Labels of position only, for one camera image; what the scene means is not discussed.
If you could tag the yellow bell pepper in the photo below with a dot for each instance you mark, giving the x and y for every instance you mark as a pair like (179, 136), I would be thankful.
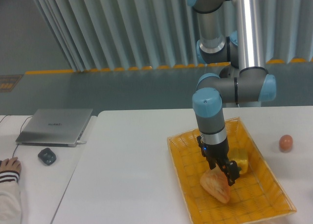
(240, 156)

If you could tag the small black device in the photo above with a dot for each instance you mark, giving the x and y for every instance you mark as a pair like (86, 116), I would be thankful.
(47, 156)

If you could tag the person's hand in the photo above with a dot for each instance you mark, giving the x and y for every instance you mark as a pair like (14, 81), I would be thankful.
(11, 165)

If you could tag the yellow woven basket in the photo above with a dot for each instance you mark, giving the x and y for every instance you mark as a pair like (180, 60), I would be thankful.
(256, 195)

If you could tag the grey pleated curtain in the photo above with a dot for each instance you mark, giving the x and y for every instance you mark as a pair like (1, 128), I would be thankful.
(142, 34)

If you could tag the silver closed laptop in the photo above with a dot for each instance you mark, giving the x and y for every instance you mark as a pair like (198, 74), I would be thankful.
(55, 127)

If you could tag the white sleeved forearm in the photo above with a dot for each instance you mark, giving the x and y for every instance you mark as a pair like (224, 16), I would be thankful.
(10, 198)

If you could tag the brown egg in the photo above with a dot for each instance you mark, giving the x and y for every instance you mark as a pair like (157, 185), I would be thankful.
(285, 143)

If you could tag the triangular toasted bread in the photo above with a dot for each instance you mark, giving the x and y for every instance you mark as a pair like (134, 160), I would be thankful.
(215, 183)

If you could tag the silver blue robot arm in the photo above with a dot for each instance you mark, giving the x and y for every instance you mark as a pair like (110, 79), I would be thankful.
(253, 83)

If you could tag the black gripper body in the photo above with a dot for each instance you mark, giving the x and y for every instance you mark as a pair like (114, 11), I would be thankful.
(218, 151)

